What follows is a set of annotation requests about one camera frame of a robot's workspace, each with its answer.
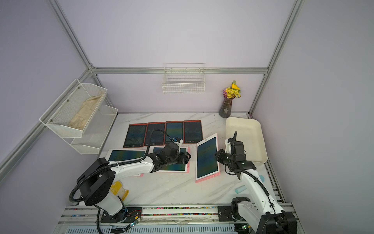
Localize pink writing tablet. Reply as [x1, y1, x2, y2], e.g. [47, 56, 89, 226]
[152, 147, 190, 173]
[195, 133, 220, 183]
[105, 149, 146, 161]

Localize red writing tablet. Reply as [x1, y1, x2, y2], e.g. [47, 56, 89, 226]
[165, 121, 184, 140]
[123, 123, 148, 148]
[184, 120, 203, 143]
[144, 122, 166, 146]

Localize yellow knit glove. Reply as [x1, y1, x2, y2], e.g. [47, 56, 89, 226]
[110, 180, 129, 201]

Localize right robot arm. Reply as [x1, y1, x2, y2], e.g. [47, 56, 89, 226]
[215, 132, 298, 234]

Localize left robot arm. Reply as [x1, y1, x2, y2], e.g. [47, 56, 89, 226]
[69, 129, 191, 234]

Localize cream plastic storage box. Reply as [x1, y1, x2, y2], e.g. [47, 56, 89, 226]
[226, 117, 268, 164]

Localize light blue plastic scoop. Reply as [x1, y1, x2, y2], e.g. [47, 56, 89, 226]
[235, 175, 265, 194]

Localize dark glass vase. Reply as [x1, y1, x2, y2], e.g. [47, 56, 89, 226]
[219, 97, 233, 119]

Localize yellow flower bouquet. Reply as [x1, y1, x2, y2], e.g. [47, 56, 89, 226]
[223, 81, 241, 99]

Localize beige cloth in shelf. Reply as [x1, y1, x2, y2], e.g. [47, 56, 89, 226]
[68, 95, 103, 130]

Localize white wire wall basket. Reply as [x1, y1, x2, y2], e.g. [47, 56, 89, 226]
[162, 63, 206, 95]

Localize white mesh wall shelf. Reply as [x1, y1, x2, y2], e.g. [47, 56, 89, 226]
[40, 80, 118, 155]

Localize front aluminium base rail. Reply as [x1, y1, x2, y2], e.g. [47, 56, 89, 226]
[54, 204, 254, 234]

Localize aluminium frame rails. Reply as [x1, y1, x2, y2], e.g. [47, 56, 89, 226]
[1, 1, 296, 207]

